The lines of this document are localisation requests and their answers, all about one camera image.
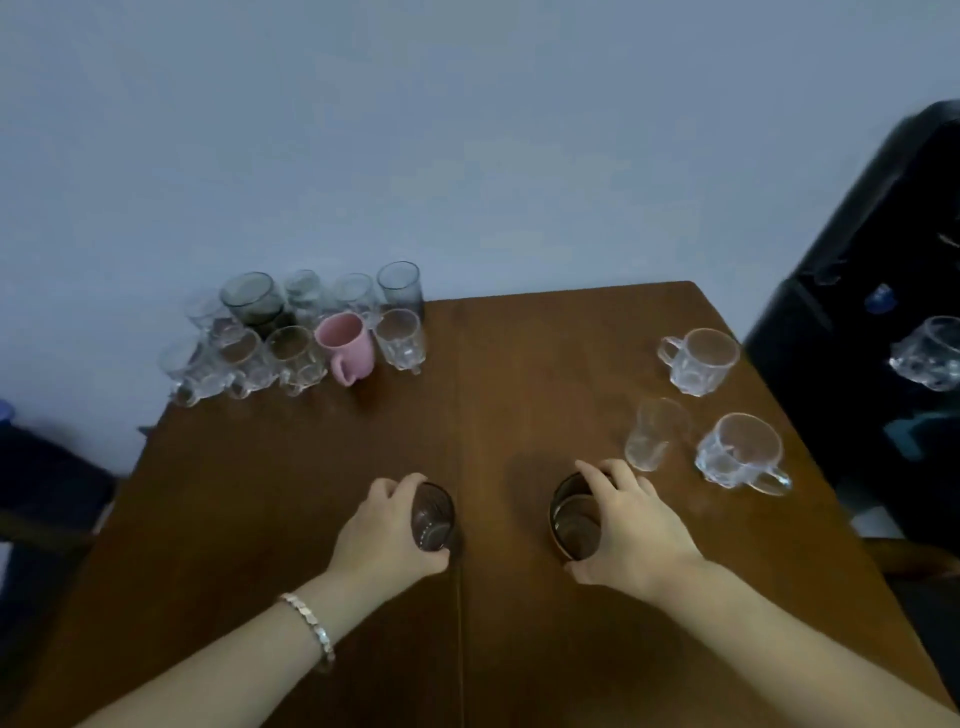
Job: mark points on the person's left hand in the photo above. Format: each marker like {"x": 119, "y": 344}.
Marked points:
{"x": 375, "y": 540}

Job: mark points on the clear faceted glass mug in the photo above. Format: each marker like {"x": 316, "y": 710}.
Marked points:
{"x": 930, "y": 356}
{"x": 739, "y": 450}
{"x": 701, "y": 364}

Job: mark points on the person's left forearm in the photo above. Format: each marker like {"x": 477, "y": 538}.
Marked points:
{"x": 247, "y": 660}

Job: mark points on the cluster of clear glasses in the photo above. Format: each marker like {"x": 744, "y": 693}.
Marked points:
{"x": 289, "y": 360}

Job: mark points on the black water dispenser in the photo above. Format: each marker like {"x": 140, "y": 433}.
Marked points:
{"x": 847, "y": 337}

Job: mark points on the pink plastic mug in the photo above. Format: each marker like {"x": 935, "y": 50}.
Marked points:
{"x": 349, "y": 346}

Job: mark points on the small clear glass tumbler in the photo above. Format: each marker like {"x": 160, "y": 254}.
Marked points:
{"x": 654, "y": 439}

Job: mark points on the person's right hand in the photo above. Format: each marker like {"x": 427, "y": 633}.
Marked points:
{"x": 637, "y": 536}

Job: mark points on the person's right thumb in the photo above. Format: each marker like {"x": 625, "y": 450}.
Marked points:
{"x": 583, "y": 571}

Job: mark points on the dark chair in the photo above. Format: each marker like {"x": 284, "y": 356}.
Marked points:
{"x": 45, "y": 495}

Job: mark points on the wide brown glass tumbler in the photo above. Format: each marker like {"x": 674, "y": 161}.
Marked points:
{"x": 574, "y": 529}

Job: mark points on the smoked grey glass tumbler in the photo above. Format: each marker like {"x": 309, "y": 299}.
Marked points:
{"x": 253, "y": 301}

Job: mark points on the person's right forearm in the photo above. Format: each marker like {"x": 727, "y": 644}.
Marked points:
{"x": 772, "y": 645}

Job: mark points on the person's left thumb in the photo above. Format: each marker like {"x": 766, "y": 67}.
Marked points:
{"x": 433, "y": 562}

